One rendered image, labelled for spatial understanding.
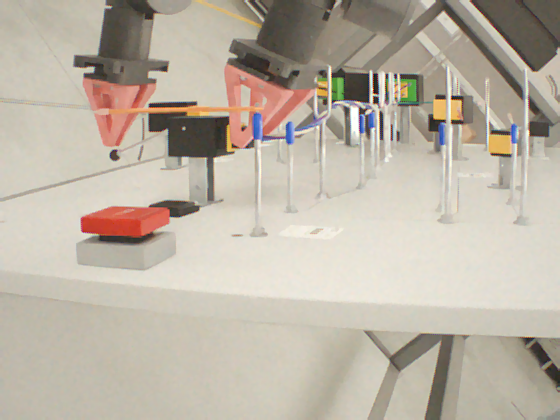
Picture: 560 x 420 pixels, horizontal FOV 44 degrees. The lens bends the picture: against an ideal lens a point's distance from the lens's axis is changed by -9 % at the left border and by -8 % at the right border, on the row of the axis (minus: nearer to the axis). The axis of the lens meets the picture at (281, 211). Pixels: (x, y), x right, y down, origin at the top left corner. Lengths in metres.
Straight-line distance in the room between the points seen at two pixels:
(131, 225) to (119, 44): 0.32
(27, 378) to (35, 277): 0.31
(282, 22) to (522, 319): 0.38
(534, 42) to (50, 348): 1.27
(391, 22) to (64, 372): 0.52
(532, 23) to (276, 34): 1.11
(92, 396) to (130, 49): 0.40
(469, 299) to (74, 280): 0.25
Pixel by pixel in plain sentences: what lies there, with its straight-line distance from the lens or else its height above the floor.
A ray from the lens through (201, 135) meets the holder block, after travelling 0.74.
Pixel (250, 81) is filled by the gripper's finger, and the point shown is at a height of 1.18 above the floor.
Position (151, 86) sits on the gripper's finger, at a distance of 0.81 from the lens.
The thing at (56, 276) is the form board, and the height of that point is 1.06.
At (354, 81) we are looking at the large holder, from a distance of 1.40.
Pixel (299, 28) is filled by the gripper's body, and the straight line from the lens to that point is 0.68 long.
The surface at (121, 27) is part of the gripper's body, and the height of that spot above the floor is 1.11.
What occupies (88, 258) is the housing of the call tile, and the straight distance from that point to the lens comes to 0.52.
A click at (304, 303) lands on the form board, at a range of 0.43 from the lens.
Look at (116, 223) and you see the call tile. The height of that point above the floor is 1.10.
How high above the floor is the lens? 1.34
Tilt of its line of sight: 18 degrees down
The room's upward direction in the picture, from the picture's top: 48 degrees clockwise
